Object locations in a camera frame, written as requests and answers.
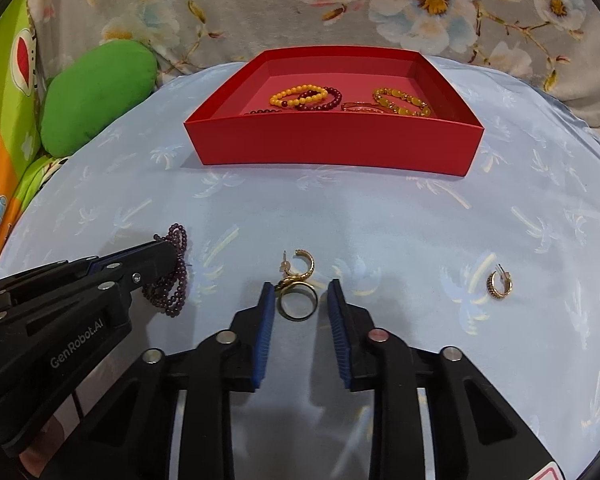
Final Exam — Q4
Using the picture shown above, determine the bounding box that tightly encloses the green pillow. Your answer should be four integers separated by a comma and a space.
40, 41, 158, 157

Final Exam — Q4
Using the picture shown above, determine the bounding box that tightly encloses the orange bead bracelet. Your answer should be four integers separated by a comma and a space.
269, 85, 328, 109

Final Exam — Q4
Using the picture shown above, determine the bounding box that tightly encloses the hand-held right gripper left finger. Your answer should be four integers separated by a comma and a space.
80, 281, 276, 480

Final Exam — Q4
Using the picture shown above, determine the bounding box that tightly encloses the gold hoop earring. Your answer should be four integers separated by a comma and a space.
487, 263, 513, 301
278, 249, 315, 282

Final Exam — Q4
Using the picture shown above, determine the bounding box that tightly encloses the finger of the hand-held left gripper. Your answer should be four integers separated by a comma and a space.
97, 246, 182, 306
0, 241, 168, 301

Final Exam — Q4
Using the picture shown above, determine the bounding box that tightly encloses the red cardboard box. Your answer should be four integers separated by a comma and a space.
183, 47, 485, 179

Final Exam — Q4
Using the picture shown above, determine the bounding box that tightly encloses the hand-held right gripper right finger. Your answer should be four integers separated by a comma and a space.
327, 278, 556, 480

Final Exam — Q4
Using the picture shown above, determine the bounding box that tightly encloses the yellow-green bead bracelet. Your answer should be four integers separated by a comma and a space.
372, 87, 432, 117

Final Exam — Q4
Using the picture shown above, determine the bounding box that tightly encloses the grey floral bed sheet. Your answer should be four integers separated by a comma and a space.
30, 0, 600, 141

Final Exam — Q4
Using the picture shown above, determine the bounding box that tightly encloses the purple bead bracelet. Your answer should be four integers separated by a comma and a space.
141, 223, 193, 317

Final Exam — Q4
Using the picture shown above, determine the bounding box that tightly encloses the colourful cartoon blanket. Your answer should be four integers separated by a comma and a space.
0, 0, 71, 281

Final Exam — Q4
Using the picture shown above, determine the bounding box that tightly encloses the gold ring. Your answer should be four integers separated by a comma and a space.
275, 275, 319, 322

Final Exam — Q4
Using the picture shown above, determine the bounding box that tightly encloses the dark red bead bracelet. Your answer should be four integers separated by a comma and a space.
293, 86, 342, 112

